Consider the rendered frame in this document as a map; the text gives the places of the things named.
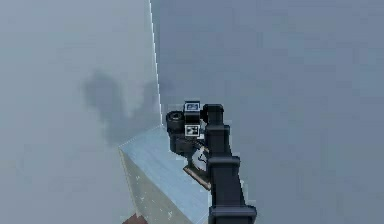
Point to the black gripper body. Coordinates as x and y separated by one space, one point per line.
175 126

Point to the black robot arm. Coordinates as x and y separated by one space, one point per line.
224 180

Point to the pale blue tall cupboard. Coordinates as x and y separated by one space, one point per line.
160 163

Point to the brown based small ornament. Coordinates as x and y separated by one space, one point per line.
197 175

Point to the red brown block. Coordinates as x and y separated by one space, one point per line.
135 220

